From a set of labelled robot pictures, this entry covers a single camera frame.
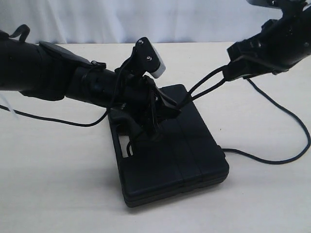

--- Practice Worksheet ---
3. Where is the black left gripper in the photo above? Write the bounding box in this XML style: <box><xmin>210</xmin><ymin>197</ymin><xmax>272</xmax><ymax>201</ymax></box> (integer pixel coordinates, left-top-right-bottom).
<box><xmin>112</xmin><ymin>75</ymin><xmax>181</xmax><ymax>141</ymax></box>

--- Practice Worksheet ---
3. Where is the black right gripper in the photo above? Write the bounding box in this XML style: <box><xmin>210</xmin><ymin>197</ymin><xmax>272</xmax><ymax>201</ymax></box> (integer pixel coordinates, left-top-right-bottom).
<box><xmin>223</xmin><ymin>38</ymin><xmax>289</xmax><ymax>82</ymax></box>

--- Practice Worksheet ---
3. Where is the black braided rope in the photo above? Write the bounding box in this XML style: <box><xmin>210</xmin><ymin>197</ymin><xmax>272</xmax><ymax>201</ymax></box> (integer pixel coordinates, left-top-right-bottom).
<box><xmin>122</xmin><ymin>65</ymin><xmax>311</xmax><ymax>165</ymax></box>

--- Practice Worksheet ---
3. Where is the black plastic carry case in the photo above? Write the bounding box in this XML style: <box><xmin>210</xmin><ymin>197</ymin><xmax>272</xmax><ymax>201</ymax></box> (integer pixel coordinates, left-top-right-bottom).
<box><xmin>108</xmin><ymin>83</ymin><xmax>230</xmax><ymax>208</ymax></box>

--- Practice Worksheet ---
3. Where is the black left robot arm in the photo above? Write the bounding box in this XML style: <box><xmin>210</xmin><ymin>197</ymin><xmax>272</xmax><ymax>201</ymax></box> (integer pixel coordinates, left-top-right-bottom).
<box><xmin>0</xmin><ymin>24</ymin><xmax>181</xmax><ymax>140</ymax></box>

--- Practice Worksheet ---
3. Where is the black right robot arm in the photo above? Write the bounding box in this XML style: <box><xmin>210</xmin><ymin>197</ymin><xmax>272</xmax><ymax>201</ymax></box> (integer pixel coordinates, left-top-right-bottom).
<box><xmin>223</xmin><ymin>0</ymin><xmax>311</xmax><ymax>81</ymax></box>

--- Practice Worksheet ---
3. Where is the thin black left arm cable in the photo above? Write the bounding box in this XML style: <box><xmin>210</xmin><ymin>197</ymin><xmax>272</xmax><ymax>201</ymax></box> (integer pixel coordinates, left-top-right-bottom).
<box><xmin>0</xmin><ymin>60</ymin><xmax>127</xmax><ymax>128</ymax></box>

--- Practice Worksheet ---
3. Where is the white cable tie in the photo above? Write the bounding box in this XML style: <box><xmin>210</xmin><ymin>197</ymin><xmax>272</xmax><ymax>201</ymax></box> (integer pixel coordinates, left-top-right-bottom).
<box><xmin>0</xmin><ymin>94</ymin><xmax>19</xmax><ymax>120</ymax></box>

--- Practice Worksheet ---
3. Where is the black strap on left arm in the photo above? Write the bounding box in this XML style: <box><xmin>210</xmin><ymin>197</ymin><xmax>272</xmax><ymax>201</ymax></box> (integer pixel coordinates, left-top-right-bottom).
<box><xmin>8</xmin><ymin>24</ymin><xmax>31</xmax><ymax>43</ymax></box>

